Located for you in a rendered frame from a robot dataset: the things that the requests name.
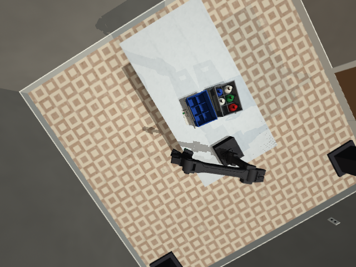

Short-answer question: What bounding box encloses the green bottle with pale green label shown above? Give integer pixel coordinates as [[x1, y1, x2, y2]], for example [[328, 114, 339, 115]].
[[225, 94, 234, 103]]

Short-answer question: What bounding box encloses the white paper pick list strip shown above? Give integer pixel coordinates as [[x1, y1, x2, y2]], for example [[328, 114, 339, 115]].
[[182, 109, 191, 125]]

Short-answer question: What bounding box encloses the blue bottle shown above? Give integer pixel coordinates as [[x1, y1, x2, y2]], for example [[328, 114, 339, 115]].
[[216, 88, 223, 97]]

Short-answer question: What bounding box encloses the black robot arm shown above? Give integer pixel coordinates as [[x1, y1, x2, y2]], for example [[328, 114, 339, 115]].
[[171, 149, 266, 185]]

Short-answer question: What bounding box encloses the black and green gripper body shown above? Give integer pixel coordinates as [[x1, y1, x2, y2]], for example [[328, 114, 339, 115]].
[[184, 149, 194, 157]]

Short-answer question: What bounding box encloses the cream bottle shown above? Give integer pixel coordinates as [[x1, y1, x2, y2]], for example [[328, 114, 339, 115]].
[[222, 85, 232, 95]]

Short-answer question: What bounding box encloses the white bottle with grey label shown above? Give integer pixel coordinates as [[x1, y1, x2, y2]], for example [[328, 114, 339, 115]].
[[219, 98, 225, 106]]

